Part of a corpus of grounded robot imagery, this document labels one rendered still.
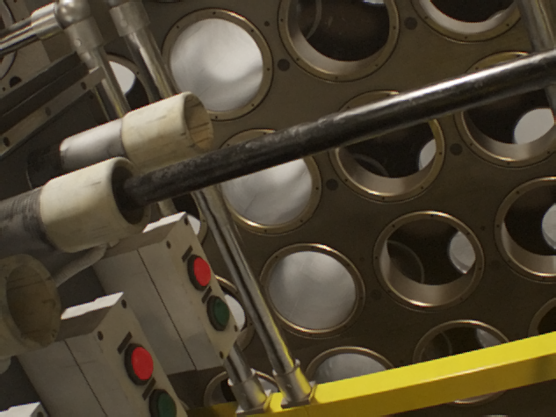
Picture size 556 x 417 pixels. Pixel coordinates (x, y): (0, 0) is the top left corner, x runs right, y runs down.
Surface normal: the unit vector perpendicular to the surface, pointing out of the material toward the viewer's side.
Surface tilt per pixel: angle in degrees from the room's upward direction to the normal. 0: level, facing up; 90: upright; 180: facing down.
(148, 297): 90
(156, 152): 101
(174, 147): 109
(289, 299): 64
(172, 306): 90
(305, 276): 57
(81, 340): 90
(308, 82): 90
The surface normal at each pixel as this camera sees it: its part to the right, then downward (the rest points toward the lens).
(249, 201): 0.55, -0.70
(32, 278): -0.11, 0.67
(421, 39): -0.23, 0.41
